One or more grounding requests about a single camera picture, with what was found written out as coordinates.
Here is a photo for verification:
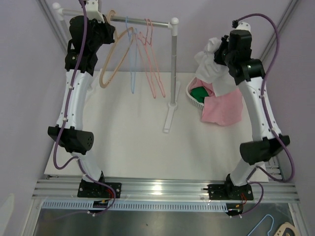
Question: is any pink wire hanger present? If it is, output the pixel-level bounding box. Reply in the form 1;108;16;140
136;31;157;99
144;19;166;98

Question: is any white t-shirt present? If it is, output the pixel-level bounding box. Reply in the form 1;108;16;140
194;37;237;96

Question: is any blue hanger on floor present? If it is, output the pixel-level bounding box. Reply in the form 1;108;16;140
247;214;275;236

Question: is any silver clothes rack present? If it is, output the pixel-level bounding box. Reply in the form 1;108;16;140
53;1;181;133

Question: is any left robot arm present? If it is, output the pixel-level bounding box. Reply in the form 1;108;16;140
48;15;115;197

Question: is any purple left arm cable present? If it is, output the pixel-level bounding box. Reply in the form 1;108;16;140
53;0;118;219

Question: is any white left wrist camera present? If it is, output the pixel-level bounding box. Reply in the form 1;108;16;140
85;0;105;23

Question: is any green t-shirt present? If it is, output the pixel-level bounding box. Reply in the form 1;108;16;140
190;87;209;103

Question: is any blue wire hanger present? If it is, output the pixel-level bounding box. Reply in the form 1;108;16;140
125;17;138;94

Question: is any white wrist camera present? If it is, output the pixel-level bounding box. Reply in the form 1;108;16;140
232;20;251;32
85;0;105;23

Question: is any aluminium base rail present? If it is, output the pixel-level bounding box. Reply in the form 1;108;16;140
32;176;300;203

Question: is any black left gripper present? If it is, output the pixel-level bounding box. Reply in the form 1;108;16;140
89;15;115;52

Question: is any white slotted cable duct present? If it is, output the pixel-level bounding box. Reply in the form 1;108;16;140
42;200;228;212

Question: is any light pink t-shirt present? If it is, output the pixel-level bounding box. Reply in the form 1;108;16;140
189;78;243;126

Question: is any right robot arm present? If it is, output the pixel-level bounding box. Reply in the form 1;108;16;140
214;29;290;199

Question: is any wooden hanger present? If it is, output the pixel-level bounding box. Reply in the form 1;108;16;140
99;9;135;89
274;222;300;236

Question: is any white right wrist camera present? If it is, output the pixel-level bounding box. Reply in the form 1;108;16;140
232;20;251;32

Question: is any white perforated plastic basket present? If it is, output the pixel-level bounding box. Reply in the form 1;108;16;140
186;78;204;110

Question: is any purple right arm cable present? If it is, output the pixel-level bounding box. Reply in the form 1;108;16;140
227;13;296;219

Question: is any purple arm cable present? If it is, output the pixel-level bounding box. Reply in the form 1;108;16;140
53;0;118;219
227;13;296;219

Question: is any wooden hanger on floor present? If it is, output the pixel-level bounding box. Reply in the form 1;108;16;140
274;222;300;236

